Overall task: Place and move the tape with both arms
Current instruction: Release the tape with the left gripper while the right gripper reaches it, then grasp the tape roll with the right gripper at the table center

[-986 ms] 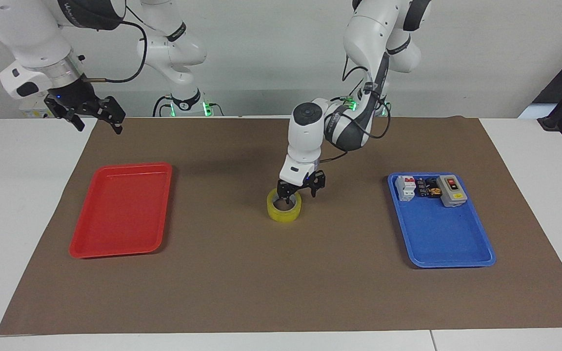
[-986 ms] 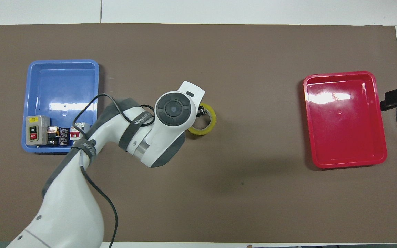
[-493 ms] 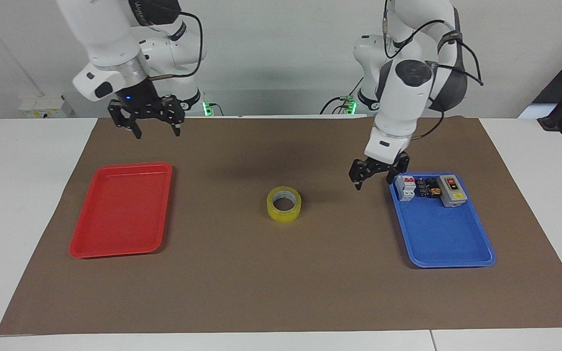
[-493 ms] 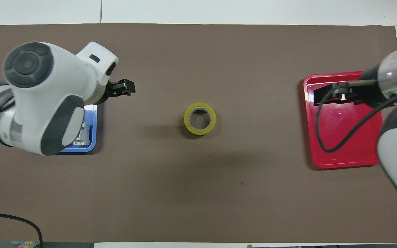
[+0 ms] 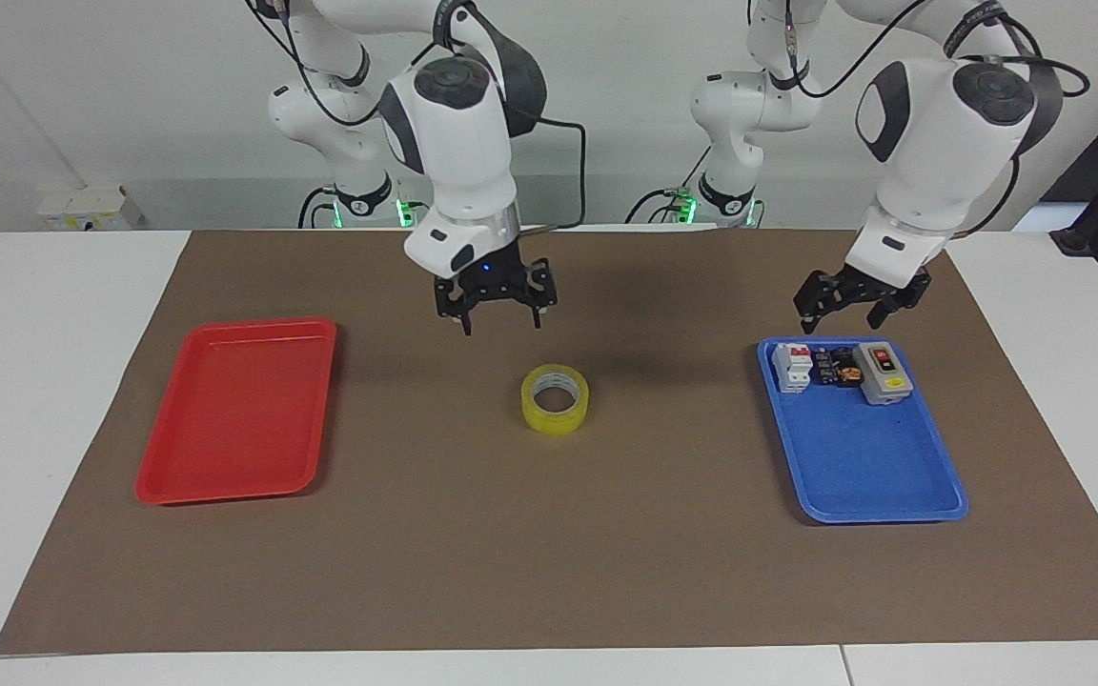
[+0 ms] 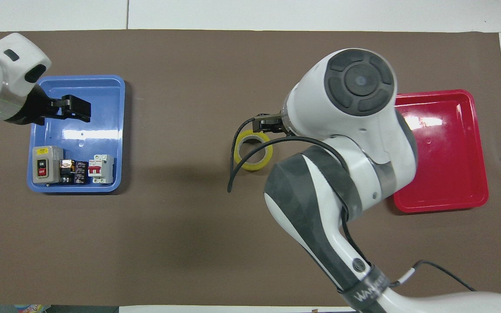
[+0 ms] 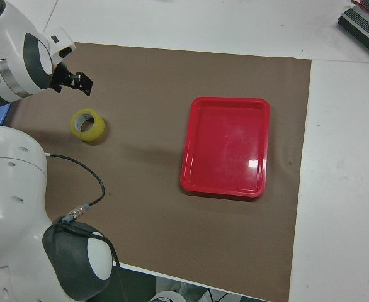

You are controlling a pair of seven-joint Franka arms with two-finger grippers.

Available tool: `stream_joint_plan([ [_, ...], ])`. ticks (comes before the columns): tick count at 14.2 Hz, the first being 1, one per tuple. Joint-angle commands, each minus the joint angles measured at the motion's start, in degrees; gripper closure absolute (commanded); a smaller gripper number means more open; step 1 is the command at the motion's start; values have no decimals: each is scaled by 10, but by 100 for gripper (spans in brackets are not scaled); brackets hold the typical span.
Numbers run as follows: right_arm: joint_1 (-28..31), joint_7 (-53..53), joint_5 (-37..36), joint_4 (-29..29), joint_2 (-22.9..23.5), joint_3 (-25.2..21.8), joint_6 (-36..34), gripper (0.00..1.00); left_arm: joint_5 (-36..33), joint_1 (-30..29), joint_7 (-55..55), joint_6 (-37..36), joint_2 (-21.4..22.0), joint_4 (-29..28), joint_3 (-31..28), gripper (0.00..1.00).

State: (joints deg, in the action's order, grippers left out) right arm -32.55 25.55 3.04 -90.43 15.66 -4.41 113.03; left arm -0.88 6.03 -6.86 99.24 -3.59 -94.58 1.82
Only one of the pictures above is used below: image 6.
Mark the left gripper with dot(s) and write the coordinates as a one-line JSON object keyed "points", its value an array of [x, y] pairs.
{"points": [[31, 111]]}

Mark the red plastic tray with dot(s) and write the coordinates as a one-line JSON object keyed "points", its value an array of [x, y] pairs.
{"points": [[450, 152]]}

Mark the black electrical component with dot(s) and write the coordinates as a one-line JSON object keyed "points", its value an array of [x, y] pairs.
{"points": [[81, 172]]}

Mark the grey on-off switch box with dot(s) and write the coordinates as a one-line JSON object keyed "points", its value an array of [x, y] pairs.
{"points": [[47, 164]]}

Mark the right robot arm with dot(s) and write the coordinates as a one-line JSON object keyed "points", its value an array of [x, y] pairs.
{"points": [[363, 130]]}

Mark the black relay with copper coil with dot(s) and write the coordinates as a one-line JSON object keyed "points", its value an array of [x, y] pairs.
{"points": [[67, 170]]}

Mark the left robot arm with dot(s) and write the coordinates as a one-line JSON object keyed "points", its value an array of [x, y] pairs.
{"points": [[11, 69]]}

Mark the white circuit breaker red lever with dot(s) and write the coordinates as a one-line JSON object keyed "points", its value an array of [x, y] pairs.
{"points": [[101, 168]]}

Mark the blue plastic tray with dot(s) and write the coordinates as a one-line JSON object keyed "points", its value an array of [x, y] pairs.
{"points": [[98, 130]]}

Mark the yellow tape roll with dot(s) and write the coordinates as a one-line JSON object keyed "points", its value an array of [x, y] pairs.
{"points": [[255, 164]]}

